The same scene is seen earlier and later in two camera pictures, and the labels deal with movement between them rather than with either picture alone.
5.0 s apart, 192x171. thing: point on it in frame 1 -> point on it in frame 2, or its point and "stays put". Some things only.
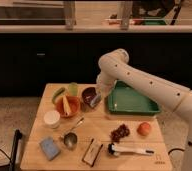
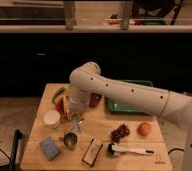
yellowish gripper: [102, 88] -> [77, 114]
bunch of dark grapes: [119, 133] stays put
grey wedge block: [96, 98] -> [75, 124]
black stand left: [17, 136] stays put
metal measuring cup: [70, 138] stays put
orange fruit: [143, 128] stays put
